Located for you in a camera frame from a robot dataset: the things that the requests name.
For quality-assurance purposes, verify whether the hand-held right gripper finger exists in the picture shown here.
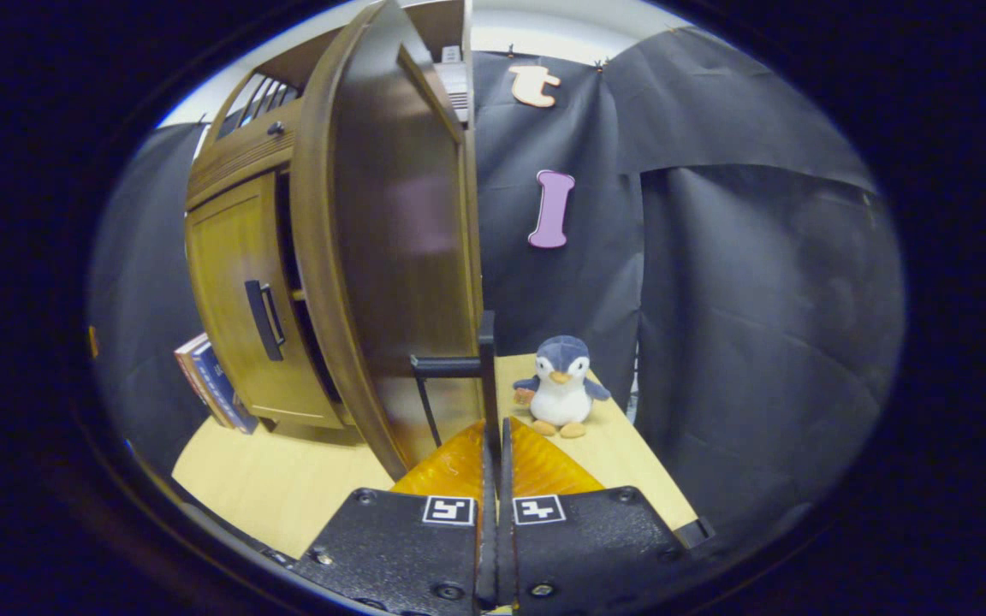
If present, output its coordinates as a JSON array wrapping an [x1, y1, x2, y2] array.
[[497, 417, 699, 615], [292, 419, 498, 615]]

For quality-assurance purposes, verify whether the wooden shoe cabinet door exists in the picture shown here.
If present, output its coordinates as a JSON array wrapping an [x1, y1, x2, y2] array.
[[185, 171, 348, 429], [290, 0, 502, 480]]

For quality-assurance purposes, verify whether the wooden double-door shoe cabinet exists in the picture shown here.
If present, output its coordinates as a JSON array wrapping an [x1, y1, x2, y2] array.
[[185, 0, 474, 446]]

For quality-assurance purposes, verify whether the penguin plush toy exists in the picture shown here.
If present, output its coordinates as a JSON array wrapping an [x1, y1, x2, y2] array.
[[512, 335, 612, 439]]

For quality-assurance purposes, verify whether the blue book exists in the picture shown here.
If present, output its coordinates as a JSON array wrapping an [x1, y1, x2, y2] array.
[[189, 341, 258, 435]]

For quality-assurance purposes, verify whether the red and white book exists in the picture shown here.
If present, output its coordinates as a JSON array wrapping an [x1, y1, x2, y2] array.
[[174, 332, 229, 427]]

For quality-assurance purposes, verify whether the wooden drawer with black knob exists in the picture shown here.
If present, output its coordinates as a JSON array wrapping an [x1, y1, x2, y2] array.
[[185, 98, 306, 210]]

